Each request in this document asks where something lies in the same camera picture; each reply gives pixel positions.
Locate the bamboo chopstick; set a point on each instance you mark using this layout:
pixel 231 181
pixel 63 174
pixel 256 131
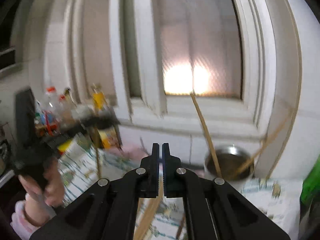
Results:
pixel 149 214
pixel 180 227
pixel 268 141
pixel 207 135
pixel 96 146

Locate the pink cloth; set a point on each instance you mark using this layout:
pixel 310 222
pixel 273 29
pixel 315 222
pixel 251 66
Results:
pixel 129 151

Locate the green dish soap bottle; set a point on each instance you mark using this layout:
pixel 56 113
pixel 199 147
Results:
pixel 310 185

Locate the pink sleeve forearm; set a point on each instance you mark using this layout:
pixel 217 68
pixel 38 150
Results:
pixel 28 217

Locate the large clear oil bottle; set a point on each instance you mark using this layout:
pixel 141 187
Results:
pixel 55 112

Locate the yellow label sauce bottle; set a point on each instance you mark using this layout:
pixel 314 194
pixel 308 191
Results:
pixel 105 125

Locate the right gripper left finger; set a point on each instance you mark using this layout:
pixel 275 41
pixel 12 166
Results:
pixel 108 209

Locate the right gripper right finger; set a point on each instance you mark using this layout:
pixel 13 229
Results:
pixel 213 208

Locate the white steel utensil cup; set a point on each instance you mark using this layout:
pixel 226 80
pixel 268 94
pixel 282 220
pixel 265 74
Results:
pixel 230 159

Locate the white frame frosted window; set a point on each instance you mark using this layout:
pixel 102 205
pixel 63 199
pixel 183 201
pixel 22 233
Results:
pixel 164 64

